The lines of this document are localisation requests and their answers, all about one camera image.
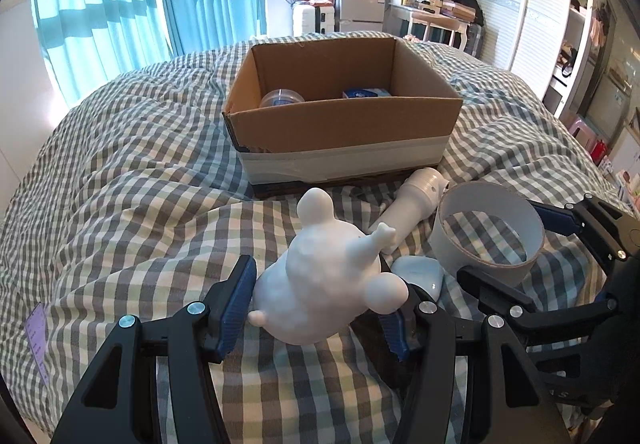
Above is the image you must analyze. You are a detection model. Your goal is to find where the pale blue pouch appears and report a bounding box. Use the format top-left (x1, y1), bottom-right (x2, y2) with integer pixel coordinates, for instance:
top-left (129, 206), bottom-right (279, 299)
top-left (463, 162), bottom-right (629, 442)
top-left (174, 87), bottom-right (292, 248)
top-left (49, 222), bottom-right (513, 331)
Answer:
top-left (391, 256), bottom-right (445, 303)

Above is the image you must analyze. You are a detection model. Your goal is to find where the clear plastic jar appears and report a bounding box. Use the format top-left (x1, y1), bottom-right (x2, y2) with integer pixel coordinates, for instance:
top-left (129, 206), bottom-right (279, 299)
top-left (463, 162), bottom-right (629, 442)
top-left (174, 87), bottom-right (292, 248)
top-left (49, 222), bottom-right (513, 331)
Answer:
top-left (259, 88), bottom-right (306, 108)

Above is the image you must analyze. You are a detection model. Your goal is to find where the cardboard box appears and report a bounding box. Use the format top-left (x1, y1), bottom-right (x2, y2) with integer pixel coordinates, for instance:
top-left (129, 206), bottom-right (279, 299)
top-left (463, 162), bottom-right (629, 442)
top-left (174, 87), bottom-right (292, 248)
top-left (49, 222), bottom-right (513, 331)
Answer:
top-left (221, 36), bottom-right (463, 199)

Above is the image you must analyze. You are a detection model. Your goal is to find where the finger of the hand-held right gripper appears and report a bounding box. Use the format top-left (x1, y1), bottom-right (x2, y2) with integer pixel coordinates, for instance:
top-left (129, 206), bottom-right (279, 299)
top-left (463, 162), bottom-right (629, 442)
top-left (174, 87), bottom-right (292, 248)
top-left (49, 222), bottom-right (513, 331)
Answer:
top-left (530, 193), bottom-right (640, 269)
top-left (456, 266), bottom-right (620, 341)

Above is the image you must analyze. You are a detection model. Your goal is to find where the large white tape roll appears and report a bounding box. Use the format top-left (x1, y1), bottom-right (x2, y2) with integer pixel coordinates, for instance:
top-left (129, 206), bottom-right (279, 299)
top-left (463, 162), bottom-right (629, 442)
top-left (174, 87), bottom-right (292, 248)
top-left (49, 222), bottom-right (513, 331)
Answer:
top-left (432, 182), bottom-right (546, 289)

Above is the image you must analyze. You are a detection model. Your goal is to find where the white bear figurine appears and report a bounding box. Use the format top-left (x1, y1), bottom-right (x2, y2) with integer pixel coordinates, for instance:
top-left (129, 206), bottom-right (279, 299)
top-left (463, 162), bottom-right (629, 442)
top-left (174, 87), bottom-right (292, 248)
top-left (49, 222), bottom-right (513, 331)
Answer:
top-left (247, 188), bottom-right (410, 347)

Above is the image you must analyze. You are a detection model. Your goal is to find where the pink plastic stool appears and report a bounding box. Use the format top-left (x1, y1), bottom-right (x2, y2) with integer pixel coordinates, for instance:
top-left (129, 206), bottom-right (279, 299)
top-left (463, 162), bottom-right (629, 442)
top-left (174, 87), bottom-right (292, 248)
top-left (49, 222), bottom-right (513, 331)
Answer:
top-left (570, 116), bottom-right (608, 162)

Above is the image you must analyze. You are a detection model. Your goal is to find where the wooden stool chair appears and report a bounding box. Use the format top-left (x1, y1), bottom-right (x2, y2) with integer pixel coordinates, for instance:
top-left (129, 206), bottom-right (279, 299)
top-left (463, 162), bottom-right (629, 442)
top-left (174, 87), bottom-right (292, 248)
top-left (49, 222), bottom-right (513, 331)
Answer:
top-left (389, 2), bottom-right (473, 49)

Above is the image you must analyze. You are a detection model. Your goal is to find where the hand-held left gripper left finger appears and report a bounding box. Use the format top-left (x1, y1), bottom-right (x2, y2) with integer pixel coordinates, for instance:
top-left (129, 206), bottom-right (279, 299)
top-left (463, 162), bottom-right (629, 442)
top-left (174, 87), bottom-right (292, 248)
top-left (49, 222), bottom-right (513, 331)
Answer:
top-left (50, 255), bottom-right (257, 444)

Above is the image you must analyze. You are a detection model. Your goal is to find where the white wardrobe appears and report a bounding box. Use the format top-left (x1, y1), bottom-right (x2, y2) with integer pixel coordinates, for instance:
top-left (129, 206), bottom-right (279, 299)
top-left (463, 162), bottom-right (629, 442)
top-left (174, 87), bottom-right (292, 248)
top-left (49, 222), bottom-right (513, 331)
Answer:
top-left (472, 0), bottom-right (593, 119)

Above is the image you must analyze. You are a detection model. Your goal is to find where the white suitcase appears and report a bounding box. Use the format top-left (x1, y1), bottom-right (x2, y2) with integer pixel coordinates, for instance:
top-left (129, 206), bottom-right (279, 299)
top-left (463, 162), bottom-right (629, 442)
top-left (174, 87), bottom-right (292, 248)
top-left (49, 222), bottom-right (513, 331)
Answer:
top-left (292, 2), bottom-right (336, 37)

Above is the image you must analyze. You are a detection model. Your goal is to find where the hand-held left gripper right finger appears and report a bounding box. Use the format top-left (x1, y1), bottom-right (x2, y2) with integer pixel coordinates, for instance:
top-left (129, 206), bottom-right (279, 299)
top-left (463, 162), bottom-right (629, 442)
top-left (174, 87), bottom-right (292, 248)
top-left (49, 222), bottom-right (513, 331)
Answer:
top-left (378, 280), bottom-right (573, 444)

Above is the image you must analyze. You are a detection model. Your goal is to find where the white cylindrical bottle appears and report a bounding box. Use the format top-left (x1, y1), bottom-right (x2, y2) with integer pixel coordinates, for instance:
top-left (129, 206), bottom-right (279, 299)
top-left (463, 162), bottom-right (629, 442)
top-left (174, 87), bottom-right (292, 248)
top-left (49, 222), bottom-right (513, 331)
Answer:
top-left (367, 169), bottom-right (449, 253)

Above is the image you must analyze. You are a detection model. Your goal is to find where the black bag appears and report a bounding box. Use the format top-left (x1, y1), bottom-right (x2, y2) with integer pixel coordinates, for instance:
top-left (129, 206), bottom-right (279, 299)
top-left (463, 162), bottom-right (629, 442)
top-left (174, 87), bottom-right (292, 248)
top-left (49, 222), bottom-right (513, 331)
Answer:
top-left (452, 0), bottom-right (485, 24)

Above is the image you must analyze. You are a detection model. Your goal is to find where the silver mini fridge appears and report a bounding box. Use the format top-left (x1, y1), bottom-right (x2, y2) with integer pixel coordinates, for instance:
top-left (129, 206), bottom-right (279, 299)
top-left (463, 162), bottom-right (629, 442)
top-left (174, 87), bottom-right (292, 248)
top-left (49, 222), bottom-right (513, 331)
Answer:
top-left (334, 0), bottom-right (386, 33)

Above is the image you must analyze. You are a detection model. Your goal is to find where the purple blanket label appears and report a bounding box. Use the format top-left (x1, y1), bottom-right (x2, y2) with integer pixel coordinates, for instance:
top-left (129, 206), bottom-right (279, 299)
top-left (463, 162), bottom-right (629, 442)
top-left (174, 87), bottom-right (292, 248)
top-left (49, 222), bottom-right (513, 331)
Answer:
top-left (25, 304), bottom-right (52, 387)

